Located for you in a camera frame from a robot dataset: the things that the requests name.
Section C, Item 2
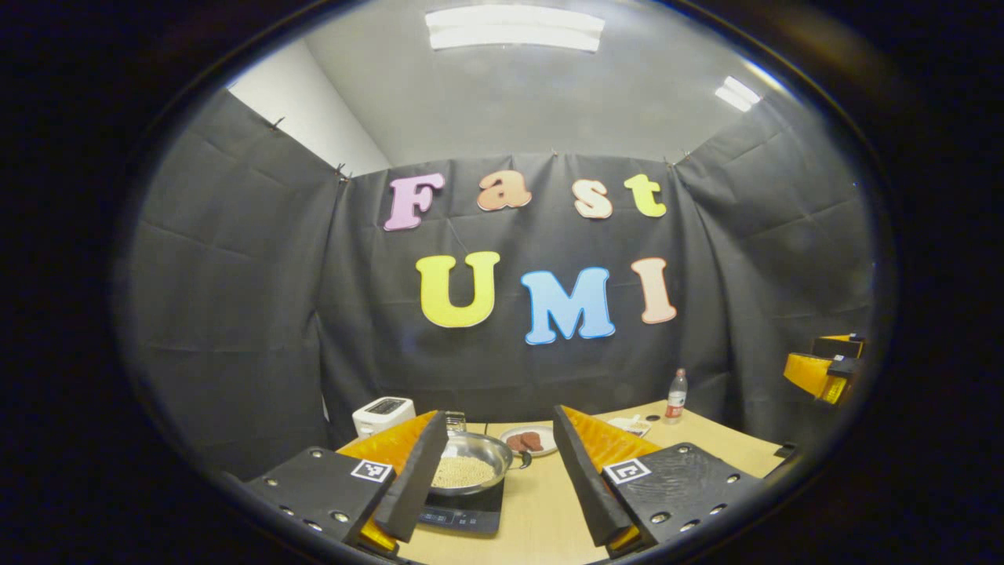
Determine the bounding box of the clear water bottle red label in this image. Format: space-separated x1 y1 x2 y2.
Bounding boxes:
665 368 689 425

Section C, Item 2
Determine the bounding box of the ceiling light panel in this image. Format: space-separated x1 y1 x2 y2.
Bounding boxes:
424 6 606 53
714 75 762 113

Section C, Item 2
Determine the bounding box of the pile of soybeans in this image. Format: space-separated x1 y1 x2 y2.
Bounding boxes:
433 455 497 490

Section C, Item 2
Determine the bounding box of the black induction cooktop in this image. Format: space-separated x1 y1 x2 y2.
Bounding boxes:
418 479 505 537

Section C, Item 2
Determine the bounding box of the white toaster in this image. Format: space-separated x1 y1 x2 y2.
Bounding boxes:
352 396 417 439

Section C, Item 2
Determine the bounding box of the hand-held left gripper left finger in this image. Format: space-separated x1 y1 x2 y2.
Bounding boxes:
239 410 449 560

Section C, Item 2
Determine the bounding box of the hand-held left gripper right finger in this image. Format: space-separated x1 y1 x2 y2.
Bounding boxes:
553 404 773 560

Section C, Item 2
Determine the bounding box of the white round plate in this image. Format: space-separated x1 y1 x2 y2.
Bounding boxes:
499 425 558 457

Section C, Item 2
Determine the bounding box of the black backdrop cloth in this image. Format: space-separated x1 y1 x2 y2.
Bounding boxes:
118 86 875 479

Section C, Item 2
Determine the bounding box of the steel pot with black handle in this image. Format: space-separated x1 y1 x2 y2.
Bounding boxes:
430 432 533 497

